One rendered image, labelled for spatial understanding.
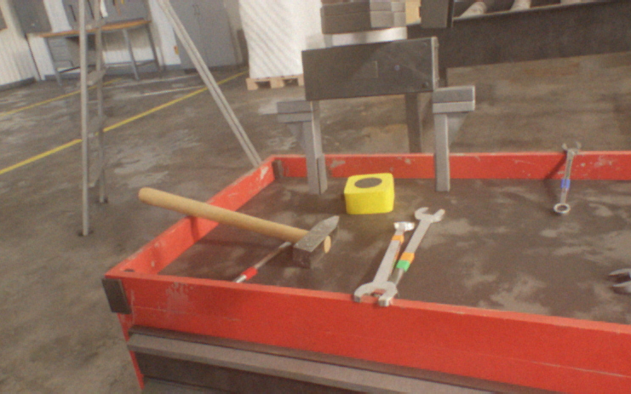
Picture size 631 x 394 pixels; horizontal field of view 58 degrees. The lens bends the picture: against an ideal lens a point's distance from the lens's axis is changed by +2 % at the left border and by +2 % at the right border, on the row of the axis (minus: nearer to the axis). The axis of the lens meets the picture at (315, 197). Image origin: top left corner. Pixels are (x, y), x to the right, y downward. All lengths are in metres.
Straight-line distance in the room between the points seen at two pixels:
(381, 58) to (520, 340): 0.29
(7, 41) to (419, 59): 12.48
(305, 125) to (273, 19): 6.53
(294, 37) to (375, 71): 6.56
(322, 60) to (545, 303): 0.34
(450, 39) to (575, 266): 2.90
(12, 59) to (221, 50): 4.87
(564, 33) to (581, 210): 2.69
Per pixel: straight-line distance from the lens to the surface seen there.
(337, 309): 0.60
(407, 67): 0.56
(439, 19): 0.27
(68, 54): 11.33
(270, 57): 7.22
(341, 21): 0.50
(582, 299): 0.66
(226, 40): 9.43
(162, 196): 0.90
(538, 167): 0.96
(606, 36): 3.52
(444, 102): 0.56
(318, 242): 0.74
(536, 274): 0.70
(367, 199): 0.87
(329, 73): 0.57
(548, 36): 3.51
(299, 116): 0.59
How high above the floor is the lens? 1.26
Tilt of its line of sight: 22 degrees down
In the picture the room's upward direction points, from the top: 9 degrees counter-clockwise
